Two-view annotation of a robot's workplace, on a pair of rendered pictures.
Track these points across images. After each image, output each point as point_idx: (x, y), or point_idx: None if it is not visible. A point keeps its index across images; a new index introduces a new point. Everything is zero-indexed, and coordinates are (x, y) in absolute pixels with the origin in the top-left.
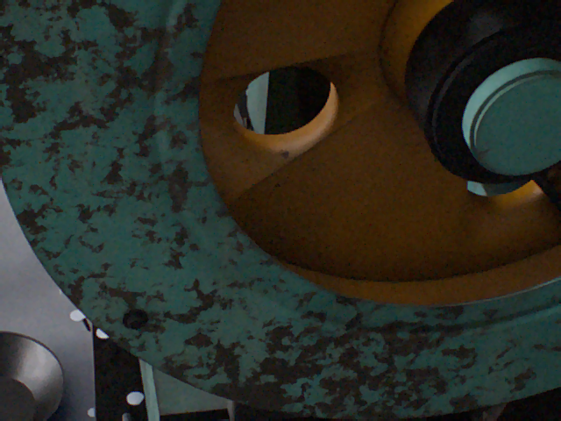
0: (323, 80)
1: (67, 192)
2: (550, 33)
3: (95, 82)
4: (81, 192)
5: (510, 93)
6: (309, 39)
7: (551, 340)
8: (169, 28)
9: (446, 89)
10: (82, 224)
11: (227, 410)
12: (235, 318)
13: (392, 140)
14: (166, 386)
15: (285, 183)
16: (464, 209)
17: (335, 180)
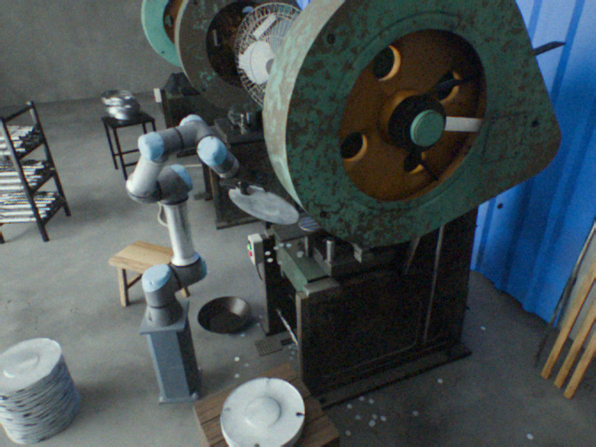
0: (347, 155)
1: (305, 171)
2: (430, 102)
3: (313, 134)
4: (309, 171)
5: (423, 119)
6: (359, 123)
7: (435, 210)
8: (332, 114)
9: (405, 122)
10: (309, 182)
11: (327, 276)
12: (349, 211)
13: (382, 153)
14: (306, 272)
15: (355, 171)
16: (403, 175)
17: (368, 168)
